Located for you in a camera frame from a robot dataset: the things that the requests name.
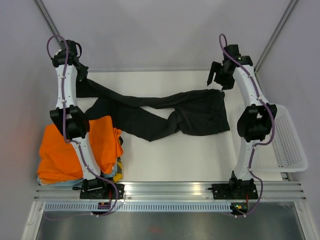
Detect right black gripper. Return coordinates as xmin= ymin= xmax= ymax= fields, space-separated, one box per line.
xmin=207 ymin=61 xmax=236 ymax=91

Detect black trousers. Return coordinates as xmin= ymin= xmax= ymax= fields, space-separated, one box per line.
xmin=75 ymin=77 xmax=231 ymax=143

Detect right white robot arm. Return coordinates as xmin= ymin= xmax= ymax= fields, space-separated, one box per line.
xmin=207 ymin=44 xmax=278 ymax=198

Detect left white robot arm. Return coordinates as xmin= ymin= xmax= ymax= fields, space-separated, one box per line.
xmin=49 ymin=36 xmax=109 ymax=199

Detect orange folded garment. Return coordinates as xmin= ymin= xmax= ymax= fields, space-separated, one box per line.
xmin=37 ymin=116 xmax=122 ymax=183

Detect white perforated plastic basket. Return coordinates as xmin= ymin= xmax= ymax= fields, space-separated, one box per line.
xmin=236 ymin=103 xmax=309 ymax=173

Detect yellow black patterned garment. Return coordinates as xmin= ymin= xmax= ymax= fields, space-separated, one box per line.
xmin=112 ymin=136 xmax=124 ymax=183

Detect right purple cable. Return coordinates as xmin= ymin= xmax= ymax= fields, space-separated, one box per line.
xmin=218 ymin=33 xmax=276 ymax=218

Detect purple cable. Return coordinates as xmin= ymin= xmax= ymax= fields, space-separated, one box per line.
xmin=218 ymin=33 xmax=276 ymax=218
xmin=44 ymin=34 xmax=120 ymax=221

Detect left aluminium frame post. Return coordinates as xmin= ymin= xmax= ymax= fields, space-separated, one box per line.
xmin=33 ymin=0 xmax=81 ymax=76

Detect aluminium frame post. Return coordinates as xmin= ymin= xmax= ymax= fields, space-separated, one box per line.
xmin=254 ymin=0 xmax=300 ymax=74
xmin=33 ymin=0 xmax=81 ymax=76

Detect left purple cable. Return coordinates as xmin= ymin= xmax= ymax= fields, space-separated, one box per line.
xmin=44 ymin=34 xmax=120 ymax=221

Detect right aluminium frame post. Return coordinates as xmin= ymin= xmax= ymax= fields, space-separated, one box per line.
xmin=254 ymin=0 xmax=300 ymax=74

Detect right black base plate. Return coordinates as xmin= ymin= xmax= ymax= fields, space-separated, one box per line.
xmin=209 ymin=183 xmax=259 ymax=200

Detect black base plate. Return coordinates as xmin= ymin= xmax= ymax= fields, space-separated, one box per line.
xmin=79 ymin=182 xmax=125 ymax=200
xmin=209 ymin=183 xmax=259 ymax=200

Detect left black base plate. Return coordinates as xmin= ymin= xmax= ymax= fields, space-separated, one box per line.
xmin=79 ymin=182 xmax=125 ymax=200

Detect aluminium rail beam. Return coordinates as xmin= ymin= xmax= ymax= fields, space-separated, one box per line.
xmin=33 ymin=181 xmax=307 ymax=202

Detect white slotted cable duct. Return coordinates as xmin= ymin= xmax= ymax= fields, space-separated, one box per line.
xmin=44 ymin=201 xmax=232 ymax=213

